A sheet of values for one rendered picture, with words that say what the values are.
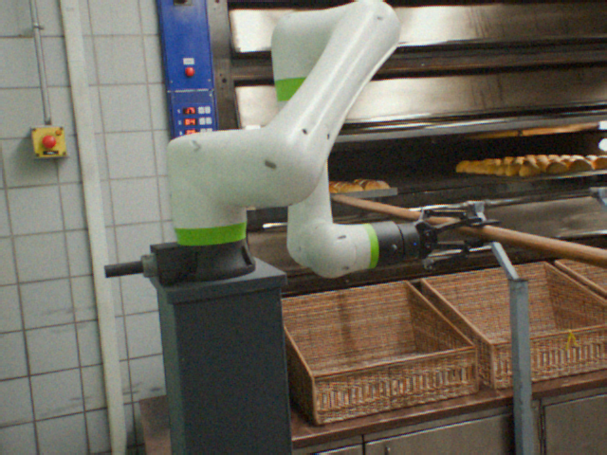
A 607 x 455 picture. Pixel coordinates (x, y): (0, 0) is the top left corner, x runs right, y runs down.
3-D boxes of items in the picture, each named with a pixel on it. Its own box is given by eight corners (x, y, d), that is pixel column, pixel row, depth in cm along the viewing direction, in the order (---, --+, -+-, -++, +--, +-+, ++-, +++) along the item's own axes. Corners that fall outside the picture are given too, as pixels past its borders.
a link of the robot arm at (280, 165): (282, 160, 97) (398, -21, 129) (198, 164, 106) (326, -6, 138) (314, 224, 105) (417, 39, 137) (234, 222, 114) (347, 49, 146)
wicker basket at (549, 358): (421, 347, 259) (417, 277, 256) (547, 326, 275) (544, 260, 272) (492, 392, 213) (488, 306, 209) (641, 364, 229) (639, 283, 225)
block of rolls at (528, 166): (451, 172, 341) (451, 161, 341) (534, 164, 355) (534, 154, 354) (525, 177, 284) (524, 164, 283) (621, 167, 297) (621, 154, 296)
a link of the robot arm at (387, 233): (381, 272, 132) (378, 227, 131) (359, 263, 143) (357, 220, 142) (409, 268, 134) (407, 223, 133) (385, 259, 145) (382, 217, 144)
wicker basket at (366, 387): (269, 374, 241) (264, 300, 238) (411, 349, 258) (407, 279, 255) (313, 428, 195) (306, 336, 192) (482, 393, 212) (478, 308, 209)
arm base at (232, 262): (110, 297, 107) (106, 260, 106) (102, 280, 121) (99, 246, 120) (266, 273, 116) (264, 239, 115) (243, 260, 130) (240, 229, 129)
